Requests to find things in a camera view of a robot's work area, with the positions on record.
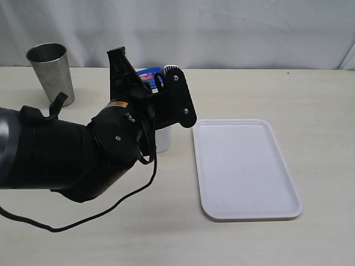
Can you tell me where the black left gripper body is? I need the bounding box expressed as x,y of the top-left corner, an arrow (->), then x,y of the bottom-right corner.
107,47 -> 174,130

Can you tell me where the blue container lid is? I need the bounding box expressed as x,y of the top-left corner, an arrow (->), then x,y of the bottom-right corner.
137,67 -> 164,93

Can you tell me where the clear plastic container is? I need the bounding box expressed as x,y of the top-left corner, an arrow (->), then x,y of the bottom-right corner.
155,127 -> 171,153

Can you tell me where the stainless steel cup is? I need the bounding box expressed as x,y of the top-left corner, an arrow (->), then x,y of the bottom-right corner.
26,43 -> 75,106

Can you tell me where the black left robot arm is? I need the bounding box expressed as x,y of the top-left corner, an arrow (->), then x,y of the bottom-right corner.
1,48 -> 171,203

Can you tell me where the white backdrop curtain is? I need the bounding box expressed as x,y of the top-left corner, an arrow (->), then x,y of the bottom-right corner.
1,1 -> 354,70

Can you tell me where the white plastic tray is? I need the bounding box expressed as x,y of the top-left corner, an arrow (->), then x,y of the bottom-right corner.
192,119 -> 303,221

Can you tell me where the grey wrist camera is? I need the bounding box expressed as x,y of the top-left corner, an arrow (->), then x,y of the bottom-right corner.
163,65 -> 197,128

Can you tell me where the black cable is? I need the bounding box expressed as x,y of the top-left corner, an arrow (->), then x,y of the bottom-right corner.
0,110 -> 158,233

